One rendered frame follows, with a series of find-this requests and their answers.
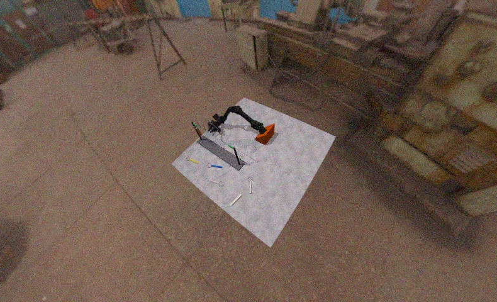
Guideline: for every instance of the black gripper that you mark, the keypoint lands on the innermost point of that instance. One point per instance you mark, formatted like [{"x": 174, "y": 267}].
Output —
[{"x": 215, "y": 127}]

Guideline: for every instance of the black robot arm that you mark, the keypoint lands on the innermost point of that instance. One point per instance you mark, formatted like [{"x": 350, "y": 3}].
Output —
[{"x": 238, "y": 111}]

